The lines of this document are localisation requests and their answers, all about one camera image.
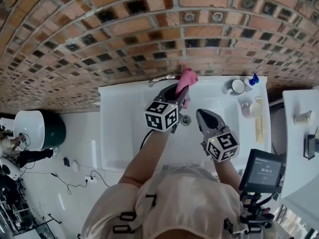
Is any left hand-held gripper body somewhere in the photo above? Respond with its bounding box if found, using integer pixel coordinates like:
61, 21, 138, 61
144, 96, 184, 133

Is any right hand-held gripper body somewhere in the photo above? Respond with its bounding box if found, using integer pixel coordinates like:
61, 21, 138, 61
201, 126, 240, 163

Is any chrome faucet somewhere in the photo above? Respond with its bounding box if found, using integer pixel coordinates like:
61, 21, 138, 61
149, 74, 181, 87

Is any pink cloth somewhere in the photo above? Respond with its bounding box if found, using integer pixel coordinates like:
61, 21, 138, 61
175, 62, 199, 109

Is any person's left forearm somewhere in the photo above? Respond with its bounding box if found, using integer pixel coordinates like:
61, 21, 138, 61
118, 130, 170, 186

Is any person's right forearm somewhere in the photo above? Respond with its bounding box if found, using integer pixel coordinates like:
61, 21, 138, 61
213, 159, 244, 191

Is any white rectangular sink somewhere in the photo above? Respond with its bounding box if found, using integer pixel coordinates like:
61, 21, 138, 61
98, 75, 272, 171

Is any beige wooden strip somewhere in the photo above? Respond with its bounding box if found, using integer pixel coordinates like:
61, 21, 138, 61
254, 96, 267, 143

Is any white mug with dark outside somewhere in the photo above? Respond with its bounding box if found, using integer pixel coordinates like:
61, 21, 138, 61
222, 79, 246, 96

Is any black monitor screen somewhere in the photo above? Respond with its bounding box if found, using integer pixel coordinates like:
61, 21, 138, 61
238, 148, 286, 194

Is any white bottle with blue cap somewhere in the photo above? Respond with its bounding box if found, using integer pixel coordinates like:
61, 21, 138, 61
244, 73, 260, 91

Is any person's cream shirt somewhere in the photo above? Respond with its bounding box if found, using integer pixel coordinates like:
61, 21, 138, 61
81, 165, 275, 239

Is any white side counter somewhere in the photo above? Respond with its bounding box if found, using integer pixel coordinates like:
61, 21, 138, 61
276, 85, 319, 224

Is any cream paper cup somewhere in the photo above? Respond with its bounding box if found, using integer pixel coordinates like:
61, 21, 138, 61
293, 110, 315, 125

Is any black box device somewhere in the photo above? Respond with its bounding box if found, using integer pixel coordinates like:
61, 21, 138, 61
303, 134, 319, 160

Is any black stand foot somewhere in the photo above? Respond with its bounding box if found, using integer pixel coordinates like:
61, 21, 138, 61
47, 213, 62, 224

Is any white rounded appliance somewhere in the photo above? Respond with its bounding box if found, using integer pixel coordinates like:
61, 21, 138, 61
0, 157, 22, 180

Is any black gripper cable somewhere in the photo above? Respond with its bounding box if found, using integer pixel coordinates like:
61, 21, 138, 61
140, 129, 154, 150

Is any black monitor mount rig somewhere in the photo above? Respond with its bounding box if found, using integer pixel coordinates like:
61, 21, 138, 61
239, 192, 275, 234

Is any looped black power cable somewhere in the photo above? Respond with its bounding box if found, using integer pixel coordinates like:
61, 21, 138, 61
90, 170, 110, 188

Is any grey harness strap with buckles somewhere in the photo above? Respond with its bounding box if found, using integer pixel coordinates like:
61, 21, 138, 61
112, 193, 157, 234
223, 217, 272, 235

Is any thin black floor cable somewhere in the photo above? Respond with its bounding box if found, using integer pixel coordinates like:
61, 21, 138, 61
23, 167, 88, 195

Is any round white basin green pedestal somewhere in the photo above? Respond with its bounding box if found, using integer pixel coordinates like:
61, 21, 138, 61
13, 110, 67, 151

